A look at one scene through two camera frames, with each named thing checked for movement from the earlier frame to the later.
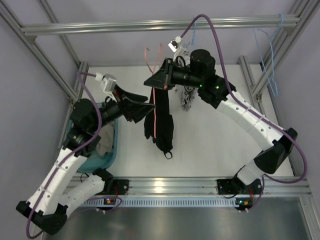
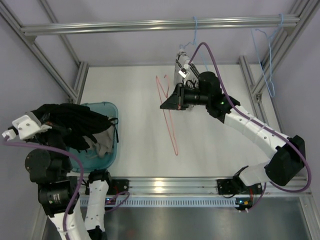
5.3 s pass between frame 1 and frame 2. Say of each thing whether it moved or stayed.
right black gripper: moved
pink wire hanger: moved
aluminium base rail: stayed
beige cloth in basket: stayed
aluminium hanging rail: stayed
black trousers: moved
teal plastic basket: stayed
